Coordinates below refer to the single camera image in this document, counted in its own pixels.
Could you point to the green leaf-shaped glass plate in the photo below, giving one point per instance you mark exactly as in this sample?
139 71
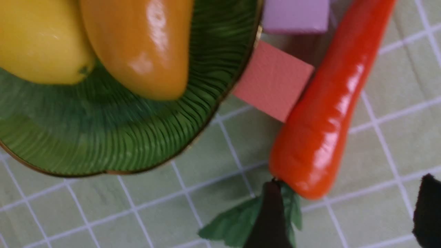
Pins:
98 126

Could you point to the orange carrot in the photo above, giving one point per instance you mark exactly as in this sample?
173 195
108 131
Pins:
307 152

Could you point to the lilac foam cube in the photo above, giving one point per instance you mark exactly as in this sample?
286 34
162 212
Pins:
295 16

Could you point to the orange yellow mango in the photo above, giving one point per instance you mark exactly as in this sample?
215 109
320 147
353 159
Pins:
143 44

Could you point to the pink foam cube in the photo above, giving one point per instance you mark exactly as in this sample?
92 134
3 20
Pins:
273 81

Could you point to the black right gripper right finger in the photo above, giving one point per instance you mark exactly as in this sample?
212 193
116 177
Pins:
427 214

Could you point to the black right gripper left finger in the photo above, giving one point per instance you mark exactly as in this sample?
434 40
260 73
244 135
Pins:
269 230

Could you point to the yellow lemon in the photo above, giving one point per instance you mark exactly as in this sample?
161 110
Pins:
44 41

